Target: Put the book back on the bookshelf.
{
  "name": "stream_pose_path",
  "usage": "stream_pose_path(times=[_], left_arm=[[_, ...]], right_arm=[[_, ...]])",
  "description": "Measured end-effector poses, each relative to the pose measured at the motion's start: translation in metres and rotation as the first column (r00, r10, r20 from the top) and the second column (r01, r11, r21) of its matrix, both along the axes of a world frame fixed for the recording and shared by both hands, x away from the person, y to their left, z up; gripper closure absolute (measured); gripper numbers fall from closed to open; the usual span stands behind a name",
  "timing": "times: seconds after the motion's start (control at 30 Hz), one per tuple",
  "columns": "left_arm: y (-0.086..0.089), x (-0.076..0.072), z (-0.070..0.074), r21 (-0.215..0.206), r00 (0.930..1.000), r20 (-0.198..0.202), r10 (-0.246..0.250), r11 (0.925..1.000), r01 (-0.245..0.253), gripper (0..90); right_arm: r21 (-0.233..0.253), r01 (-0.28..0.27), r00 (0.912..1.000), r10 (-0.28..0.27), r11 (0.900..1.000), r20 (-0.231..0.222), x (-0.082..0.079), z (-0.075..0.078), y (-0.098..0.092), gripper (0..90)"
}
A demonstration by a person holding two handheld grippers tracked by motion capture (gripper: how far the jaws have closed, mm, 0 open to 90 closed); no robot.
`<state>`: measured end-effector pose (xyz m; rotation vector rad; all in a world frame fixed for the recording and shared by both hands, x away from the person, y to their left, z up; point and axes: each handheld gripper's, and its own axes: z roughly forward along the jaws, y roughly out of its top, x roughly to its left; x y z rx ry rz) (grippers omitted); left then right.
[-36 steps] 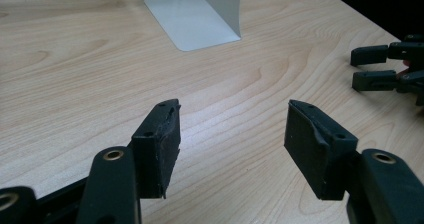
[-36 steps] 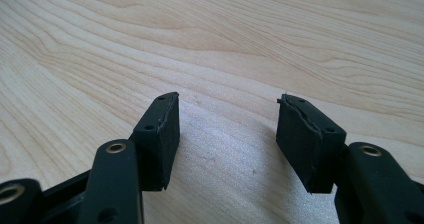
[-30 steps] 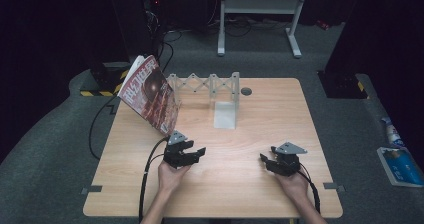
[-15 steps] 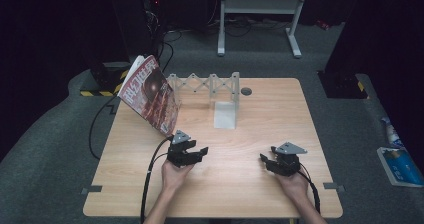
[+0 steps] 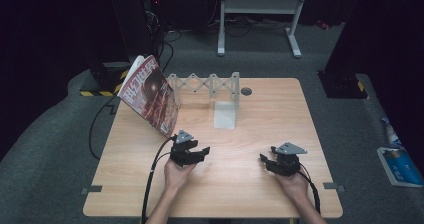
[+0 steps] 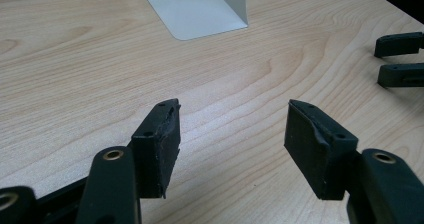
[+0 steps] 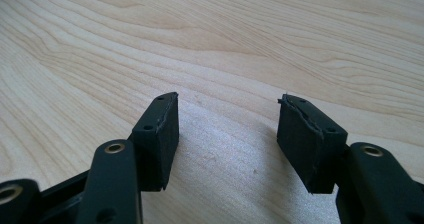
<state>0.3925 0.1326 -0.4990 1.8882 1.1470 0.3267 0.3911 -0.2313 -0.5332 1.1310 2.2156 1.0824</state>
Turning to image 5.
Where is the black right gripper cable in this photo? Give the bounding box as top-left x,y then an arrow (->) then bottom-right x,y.
297,169 -> 322,216

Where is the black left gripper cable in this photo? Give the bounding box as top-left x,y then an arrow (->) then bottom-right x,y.
140,134 -> 177,224

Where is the long black floor cable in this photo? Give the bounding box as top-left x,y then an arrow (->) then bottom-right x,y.
87,33 -> 175,162

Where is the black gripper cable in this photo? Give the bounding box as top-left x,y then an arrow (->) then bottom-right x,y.
297,169 -> 322,216
140,134 -> 177,224

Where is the grey tape mark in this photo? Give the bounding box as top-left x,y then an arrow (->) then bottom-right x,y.
322,181 -> 346,193
80,185 -> 104,196

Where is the white and blue packet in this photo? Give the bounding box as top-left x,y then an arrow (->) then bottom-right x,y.
380,116 -> 403,148

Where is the black yellow striped base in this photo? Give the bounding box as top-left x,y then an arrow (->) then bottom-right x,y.
79,61 -> 131,98

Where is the person's right hand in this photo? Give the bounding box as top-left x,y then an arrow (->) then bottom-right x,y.
274,172 -> 310,204

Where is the red cover magazine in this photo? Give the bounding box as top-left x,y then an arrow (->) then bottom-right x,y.
116,54 -> 183,139

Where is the black base with yellow mark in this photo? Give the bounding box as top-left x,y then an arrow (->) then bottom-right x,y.
316,70 -> 370,100

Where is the black cable bundle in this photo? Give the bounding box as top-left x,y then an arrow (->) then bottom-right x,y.
204,13 -> 292,39

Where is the white metal stand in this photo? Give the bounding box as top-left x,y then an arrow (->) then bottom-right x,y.
216,0 -> 310,59

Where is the white expandable book rack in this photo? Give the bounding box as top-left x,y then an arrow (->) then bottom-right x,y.
166,71 -> 241,130

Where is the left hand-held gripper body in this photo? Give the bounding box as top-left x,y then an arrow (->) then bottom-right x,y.
169,129 -> 198,167

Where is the dark equipment rack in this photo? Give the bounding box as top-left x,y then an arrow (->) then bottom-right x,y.
139,0 -> 168,58

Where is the person's left hand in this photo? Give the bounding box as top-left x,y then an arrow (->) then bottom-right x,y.
163,158 -> 198,194

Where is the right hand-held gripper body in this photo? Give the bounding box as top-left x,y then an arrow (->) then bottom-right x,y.
266,141 -> 309,178

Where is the blue white packet on floor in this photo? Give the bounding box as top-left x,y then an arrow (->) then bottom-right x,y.
376,146 -> 424,189

